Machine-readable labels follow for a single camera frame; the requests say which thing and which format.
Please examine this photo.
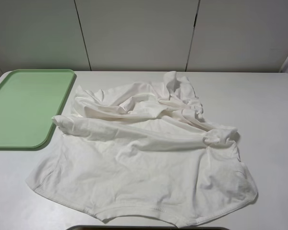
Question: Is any white short sleeve shirt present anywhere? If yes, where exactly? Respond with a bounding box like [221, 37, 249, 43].
[26, 71, 258, 227]

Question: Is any light green plastic tray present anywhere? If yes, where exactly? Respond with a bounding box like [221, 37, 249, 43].
[0, 69, 76, 150]

